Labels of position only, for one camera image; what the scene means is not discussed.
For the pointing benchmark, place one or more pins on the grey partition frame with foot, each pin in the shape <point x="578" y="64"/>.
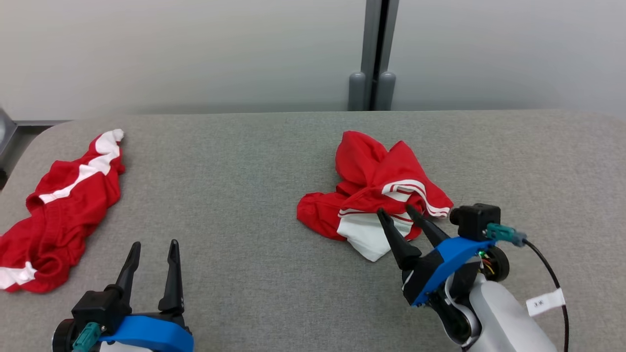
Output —
<point x="6" y="129"/>

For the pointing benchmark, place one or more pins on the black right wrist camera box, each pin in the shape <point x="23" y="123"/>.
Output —
<point x="477" y="220"/>

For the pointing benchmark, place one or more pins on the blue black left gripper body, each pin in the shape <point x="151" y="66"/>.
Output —
<point x="151" y="335"/>

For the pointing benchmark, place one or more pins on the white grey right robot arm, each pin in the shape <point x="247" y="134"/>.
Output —
<point x="503" y="318"/>

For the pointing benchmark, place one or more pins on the grey partition post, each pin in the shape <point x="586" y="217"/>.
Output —
<point x="369" y="49"/>

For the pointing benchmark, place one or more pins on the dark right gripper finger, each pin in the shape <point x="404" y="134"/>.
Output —
<point x="428" y="227"/>
<point x="401" y="244"/>

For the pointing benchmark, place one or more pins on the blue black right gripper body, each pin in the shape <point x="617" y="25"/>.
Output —
<point x="440" y="269"/>

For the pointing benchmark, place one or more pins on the red shorts with white stripe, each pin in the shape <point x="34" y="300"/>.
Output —
<point x="63" y="215"/>

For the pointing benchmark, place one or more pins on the red shirt with white sleeves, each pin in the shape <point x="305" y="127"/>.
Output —
<point x="371" y="166"/>

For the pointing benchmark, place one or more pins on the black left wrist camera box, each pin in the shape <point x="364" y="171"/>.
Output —
<point x="100" y="308"/>

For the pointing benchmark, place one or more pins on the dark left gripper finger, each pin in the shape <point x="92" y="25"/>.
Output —
<point x="132" y="269"/>
<point x="173" y="283"/>

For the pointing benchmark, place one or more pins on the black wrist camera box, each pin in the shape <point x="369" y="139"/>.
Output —
<point x="100" y="308"/>
<point x="477" y="220"/>

